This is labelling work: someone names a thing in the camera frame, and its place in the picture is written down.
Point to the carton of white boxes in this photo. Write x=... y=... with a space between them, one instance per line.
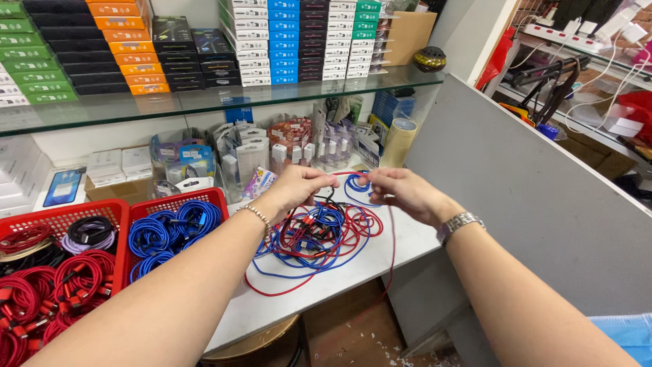
x=117 y=168

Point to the grey partition board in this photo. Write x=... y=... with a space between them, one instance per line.
x=509 y=168

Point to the stack of clear packets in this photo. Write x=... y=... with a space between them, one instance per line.
x=383 y=51

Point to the small red plastic basket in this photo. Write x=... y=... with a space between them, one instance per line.
x=173 y=199

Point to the white box with phone picture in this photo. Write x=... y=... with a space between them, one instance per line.
x=61 y=188

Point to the round wooden stool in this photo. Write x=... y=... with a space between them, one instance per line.
x=249 y=341

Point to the clear bin of red packets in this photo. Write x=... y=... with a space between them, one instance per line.
x=290 y=137

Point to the pile of large white boxes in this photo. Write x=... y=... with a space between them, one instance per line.
x=20 y=173

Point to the person's left hand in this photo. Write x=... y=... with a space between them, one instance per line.
x=293 y=193

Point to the blue shelf label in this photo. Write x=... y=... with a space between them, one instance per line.
x=239 y=115

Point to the large red plastic basket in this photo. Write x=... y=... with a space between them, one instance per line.
x=66 y=208

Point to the stack of green boxes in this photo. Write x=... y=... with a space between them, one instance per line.
x=35 y=66

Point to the clear bin of blue packets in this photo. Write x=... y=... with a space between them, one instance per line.
x=183 y=158

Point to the stack of green-white boxes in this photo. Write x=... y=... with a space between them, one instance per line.
x=364 y=41

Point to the person's right fingers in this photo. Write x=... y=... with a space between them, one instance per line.
x=373 y=181

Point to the stack of dark purple boxes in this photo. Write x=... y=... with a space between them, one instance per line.
x=313 y=46

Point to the person's left fingers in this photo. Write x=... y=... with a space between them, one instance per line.
x=318 y=177

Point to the person's right hand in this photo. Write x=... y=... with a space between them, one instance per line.
x=412 y=193

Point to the glass shelf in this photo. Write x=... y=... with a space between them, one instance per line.
x=203 y=102

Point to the stack of beige tape rolls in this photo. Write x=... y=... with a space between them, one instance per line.
x=400 y=142

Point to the silver metal wristwatch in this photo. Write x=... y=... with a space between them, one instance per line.
x=458 y=223

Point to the colourful small packet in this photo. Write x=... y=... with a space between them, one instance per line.
x=257 y=183

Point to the black boxes with green print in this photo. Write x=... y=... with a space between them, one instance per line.
x=176 y=56

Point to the stack of orange boxes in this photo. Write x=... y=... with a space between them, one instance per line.
x=133 y=57

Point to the stack of blue boxes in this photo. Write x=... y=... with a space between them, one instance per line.
x=283 y=46

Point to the round brown-gold ornament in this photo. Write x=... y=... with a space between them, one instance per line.
x=429 y=59

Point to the brown cardboard box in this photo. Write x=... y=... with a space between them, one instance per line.
x=410 y=38

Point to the clear bin of white chargers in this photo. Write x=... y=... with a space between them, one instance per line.
x=244 y=153

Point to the cluttered background rack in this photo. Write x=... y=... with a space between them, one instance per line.
x=575 y=66

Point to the stack of plain black boxes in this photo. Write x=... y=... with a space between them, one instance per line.
x=86 y=56

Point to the black boxes with blue print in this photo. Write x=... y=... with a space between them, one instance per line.
x=214 y=56

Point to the stack of slim white boxes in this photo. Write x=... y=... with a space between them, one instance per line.
x=339 y=43

